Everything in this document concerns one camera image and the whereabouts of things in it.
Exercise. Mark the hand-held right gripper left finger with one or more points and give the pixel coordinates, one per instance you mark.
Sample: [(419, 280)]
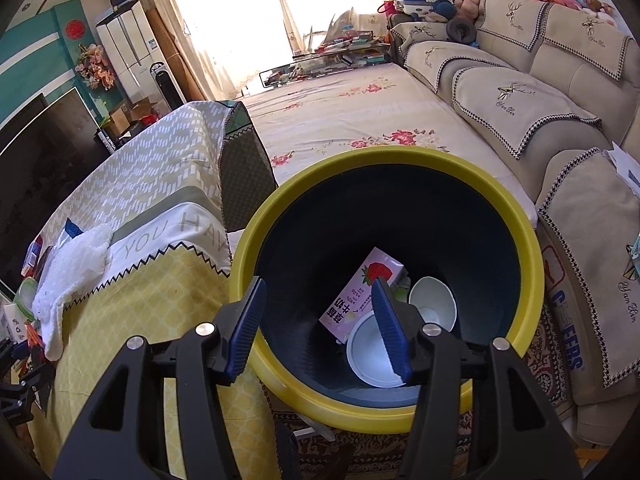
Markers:
[(245, 330)]

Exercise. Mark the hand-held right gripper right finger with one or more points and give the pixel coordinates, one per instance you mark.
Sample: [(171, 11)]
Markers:
[(392, 330)]

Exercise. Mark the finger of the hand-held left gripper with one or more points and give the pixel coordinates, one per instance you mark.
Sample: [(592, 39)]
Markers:
[(32, 380), (12, 349)]

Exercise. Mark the red snack packet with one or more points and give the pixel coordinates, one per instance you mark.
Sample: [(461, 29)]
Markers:
[(34, 337)]

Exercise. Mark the white round bowl lid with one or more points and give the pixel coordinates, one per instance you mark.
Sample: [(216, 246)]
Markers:
[(367, 355)]

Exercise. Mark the pink milk carton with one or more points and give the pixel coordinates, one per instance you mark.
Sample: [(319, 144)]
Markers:
[(360, 300)]

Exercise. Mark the white paper cup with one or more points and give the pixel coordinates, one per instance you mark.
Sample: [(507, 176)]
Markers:
[(430, 300)]

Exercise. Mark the green label cup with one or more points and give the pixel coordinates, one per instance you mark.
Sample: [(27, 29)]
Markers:
[(26, 297)]

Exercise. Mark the yellow rimmed trash bin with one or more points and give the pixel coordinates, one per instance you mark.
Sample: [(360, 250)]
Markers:
[(300, 260)]

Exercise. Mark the white towel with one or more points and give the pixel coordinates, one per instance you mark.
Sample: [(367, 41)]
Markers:
[(70, 280)]

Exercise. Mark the red and blue packet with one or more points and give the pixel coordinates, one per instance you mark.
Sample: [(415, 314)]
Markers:
[(32, 257)]

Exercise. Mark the patterned brown rug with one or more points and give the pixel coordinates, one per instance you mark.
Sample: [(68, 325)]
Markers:
[(545, 355)]

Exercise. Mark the printed cardboard sheet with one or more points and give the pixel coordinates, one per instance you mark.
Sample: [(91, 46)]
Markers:
[(562, 300)]

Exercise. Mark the large curved television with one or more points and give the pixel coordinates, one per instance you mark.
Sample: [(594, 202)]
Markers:
[(40, 170)]

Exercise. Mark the floral mattress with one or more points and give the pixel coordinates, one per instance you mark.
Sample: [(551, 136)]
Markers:
[(350, 110)]

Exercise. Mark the black printed box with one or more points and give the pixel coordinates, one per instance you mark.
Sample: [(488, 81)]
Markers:
[(109, 143)]

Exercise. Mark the red container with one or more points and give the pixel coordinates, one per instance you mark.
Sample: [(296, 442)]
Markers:
[(150, 121)]

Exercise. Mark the open cardboard boxes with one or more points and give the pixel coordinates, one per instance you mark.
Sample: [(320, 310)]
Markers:
[(130, 115)]

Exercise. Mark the beige sofa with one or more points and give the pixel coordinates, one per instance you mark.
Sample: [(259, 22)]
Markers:
[(500, 110)]

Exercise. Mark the black tower fan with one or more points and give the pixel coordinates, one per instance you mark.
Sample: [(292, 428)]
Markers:
[(165, 85)]

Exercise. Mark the cluttered glass coffee table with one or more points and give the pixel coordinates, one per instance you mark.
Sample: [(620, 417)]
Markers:
[(330, 57)]

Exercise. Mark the white papers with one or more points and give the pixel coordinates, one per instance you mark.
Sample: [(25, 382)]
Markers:
[(625, 162)]

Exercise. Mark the hanging flower decoration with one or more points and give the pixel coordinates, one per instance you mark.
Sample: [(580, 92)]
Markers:
[(96, 67)]

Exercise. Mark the white refrigerator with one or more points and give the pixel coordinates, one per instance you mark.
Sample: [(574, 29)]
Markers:
[(127, 50)]

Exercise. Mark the dark grey neck pillow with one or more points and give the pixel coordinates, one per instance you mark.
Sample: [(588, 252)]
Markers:
[(462, 30)]

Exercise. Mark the sheer beige curtains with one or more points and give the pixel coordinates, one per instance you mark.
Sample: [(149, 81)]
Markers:
[(235, 20)]

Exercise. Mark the star print bag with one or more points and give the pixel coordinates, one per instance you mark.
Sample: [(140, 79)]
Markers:
[(412, 4)]

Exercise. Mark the red round wall decoration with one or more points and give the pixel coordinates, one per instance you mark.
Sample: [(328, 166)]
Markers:
[(75, 29)]

